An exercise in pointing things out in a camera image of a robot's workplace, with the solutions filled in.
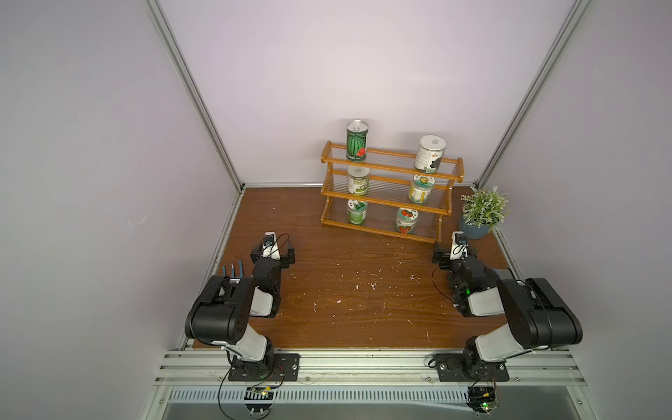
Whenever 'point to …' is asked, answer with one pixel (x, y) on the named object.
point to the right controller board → (482, 399)
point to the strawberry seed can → (406, 220)
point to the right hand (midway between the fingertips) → (454, 238)
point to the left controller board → (258, 399)
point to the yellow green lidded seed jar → (422, 189)
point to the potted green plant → (483, 212)
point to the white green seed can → (358, 179)
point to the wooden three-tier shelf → (383, 192)
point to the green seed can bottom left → (356, 211)
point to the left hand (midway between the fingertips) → (277, 239)
